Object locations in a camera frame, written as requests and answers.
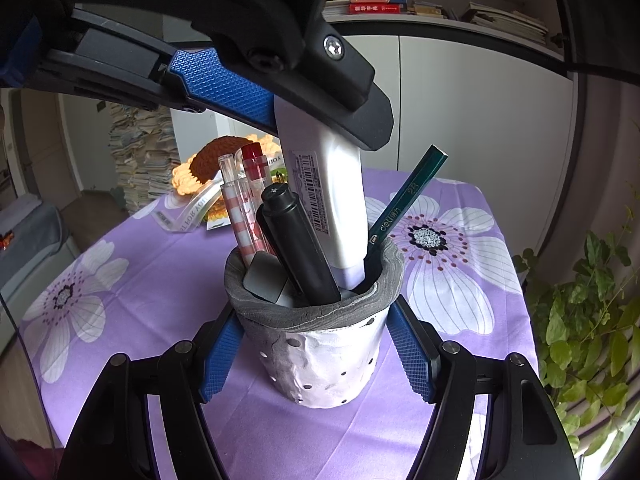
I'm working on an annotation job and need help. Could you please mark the crochet sunflower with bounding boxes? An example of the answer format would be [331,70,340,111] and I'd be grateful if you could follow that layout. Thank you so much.
[172,136,290,197]

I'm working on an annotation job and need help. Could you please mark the short stack of books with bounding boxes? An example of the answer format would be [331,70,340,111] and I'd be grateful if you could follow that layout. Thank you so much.
[406,2,452,21]

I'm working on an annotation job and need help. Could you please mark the green potted plant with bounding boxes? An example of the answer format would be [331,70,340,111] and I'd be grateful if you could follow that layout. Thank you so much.
[512,205,640,466]

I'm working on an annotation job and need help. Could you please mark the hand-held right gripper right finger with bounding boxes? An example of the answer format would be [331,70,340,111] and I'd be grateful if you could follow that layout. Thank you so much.
[386,296,583,480]

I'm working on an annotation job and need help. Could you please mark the dark glass cabinet door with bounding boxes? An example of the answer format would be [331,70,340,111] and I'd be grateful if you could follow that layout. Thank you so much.
[542,0,640,281]

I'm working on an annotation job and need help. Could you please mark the grey sofa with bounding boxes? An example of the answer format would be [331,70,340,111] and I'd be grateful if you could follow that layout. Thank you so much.
[0,194,83,311]

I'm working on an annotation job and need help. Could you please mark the pink checked pen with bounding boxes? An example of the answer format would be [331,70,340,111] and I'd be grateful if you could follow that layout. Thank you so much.
[217,152,267,272]

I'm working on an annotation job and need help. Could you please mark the translucent white ribbon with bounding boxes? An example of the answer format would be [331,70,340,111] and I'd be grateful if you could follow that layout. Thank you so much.
[152,152,286,234]

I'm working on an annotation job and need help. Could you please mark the grey white pen holder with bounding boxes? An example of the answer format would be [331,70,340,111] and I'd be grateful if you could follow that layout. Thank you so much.
[223,240,405,410]

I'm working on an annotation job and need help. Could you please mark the black marker pen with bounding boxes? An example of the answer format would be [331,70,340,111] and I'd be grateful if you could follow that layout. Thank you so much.
[256,182,342,305]

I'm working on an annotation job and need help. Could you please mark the white bookcase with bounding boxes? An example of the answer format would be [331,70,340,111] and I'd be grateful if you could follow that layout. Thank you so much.
[170,0,581,261]

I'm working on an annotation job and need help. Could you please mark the red capped pen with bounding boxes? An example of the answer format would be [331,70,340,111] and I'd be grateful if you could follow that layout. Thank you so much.
[241,142,281,257]

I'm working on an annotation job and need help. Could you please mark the tall stacks of papers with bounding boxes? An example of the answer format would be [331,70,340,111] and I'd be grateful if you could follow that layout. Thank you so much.
[107,102,179,217]

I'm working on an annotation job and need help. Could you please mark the white correction tape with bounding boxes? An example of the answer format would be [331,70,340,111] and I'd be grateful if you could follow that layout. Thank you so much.
[274,97,368,291]

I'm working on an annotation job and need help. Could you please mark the pile of red books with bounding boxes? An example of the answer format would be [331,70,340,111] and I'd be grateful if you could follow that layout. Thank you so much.
[349,0,407,15]

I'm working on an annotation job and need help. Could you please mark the wide stack of books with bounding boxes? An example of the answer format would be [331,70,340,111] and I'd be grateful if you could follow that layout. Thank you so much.
[459,2,552,47]

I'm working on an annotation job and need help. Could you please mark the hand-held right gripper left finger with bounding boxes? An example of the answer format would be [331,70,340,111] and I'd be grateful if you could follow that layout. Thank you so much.
[56,307,247,480]

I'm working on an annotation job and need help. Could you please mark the teal pencil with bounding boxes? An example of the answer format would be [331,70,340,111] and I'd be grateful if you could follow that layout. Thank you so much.
[364,145,449,272]

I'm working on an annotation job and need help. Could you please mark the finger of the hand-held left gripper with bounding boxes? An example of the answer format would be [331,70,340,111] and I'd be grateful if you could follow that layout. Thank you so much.
[42,5,279,135]
[55,0,394,152]

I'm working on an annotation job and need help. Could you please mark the purple floral tablecloth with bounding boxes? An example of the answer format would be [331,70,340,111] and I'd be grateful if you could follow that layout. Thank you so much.
[20,167,541,480]

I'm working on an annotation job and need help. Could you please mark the white sunflower card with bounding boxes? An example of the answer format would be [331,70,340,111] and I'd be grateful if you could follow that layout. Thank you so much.
[205,206,237,232]

